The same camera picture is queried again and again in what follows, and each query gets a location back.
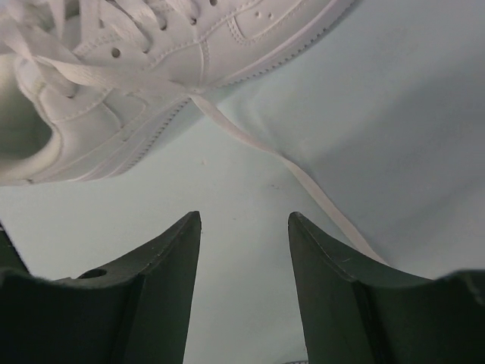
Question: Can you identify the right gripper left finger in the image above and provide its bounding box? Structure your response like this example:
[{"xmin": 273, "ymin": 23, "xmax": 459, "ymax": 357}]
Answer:
[{"xmin": 1, "ymin": 212, "xmax": 201, "ymax": 363}]

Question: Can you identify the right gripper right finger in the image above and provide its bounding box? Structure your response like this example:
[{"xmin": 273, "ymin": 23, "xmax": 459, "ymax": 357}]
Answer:
[{"xmin": 288, "ymin": 212, "xmax": 484, "ymax": 363}]

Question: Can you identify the white sneaker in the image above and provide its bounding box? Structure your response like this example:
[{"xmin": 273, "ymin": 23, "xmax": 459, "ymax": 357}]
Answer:
[{"xmin": 1, "ymin": 1, "xmax": 376, "ymax": 258}]

